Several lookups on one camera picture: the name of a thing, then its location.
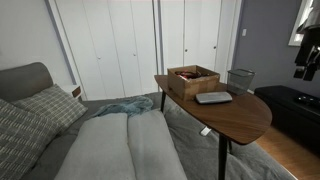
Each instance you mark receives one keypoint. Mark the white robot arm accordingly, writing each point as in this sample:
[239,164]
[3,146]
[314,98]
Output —
[308,57]

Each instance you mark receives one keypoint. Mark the brown cardboard box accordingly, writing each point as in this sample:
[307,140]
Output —
[187,81]

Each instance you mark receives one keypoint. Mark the blue crumpled cloth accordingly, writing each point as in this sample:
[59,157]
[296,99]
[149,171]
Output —
[131,107]

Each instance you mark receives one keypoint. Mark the gray flat case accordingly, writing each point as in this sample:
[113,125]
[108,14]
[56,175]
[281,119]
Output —
[213,97]

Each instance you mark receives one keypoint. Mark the white remote control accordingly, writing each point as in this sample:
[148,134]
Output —
[205,131]

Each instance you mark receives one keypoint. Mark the light gray long pillow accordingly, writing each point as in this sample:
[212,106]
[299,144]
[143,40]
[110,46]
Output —
[100,151]

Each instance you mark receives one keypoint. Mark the white wooden nightstand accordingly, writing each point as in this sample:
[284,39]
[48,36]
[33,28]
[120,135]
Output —
[73,90]

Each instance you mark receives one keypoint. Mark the brown wooden side table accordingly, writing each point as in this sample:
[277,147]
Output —
[243,120]

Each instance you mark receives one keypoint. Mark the plaid gray cushion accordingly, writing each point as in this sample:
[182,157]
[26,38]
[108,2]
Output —
[55,104]

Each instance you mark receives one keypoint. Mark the black bench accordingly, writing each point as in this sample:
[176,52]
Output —
[298,119]

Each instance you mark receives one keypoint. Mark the gray bed headboard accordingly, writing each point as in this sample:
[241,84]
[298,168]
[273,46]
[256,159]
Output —
[24,81]

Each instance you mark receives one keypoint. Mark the patterned dark gray cushion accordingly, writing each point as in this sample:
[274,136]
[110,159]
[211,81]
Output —
[23,137]

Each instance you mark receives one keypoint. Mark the white light switch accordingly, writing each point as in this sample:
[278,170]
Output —
[244,32]

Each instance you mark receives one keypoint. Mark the white window frame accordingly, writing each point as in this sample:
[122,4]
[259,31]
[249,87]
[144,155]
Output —
[303,13]

